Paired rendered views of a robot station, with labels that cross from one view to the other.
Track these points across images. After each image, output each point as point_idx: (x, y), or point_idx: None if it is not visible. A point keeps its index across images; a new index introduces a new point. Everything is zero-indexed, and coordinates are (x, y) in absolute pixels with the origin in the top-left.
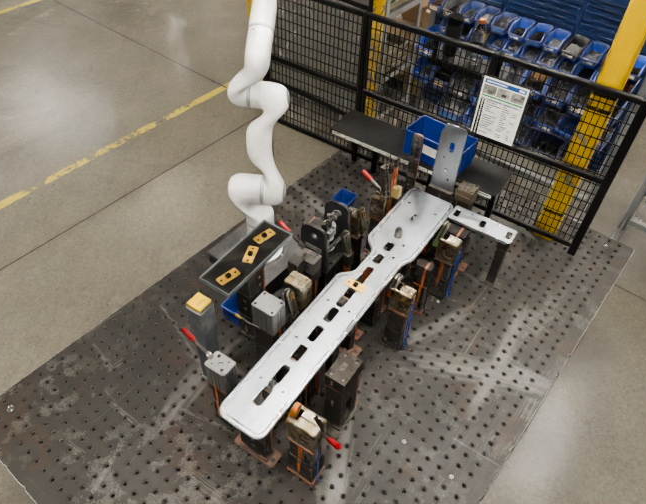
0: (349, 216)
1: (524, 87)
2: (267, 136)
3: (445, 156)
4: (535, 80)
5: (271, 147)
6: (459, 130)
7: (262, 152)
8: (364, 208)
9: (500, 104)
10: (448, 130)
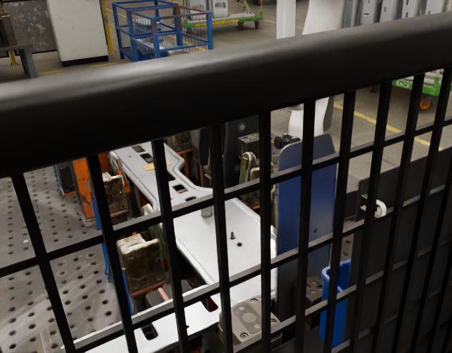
0: (227, 131)
1: (397, 174)
2: (309, 11)
3: (312, 229)
4: (386, 138)
5: (311, 33)
6: (299, 150)
7: (303, 30)
8: (249, 158)
9: (442, 265)
10: (322, 155)
